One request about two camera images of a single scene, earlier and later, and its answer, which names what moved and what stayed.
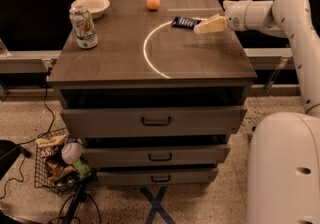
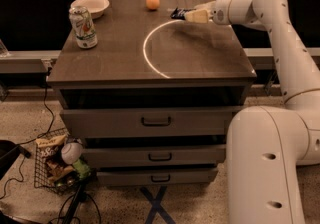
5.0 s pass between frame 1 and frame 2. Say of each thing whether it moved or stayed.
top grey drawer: stayed
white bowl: stayed
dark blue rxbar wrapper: moved
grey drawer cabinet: stayed
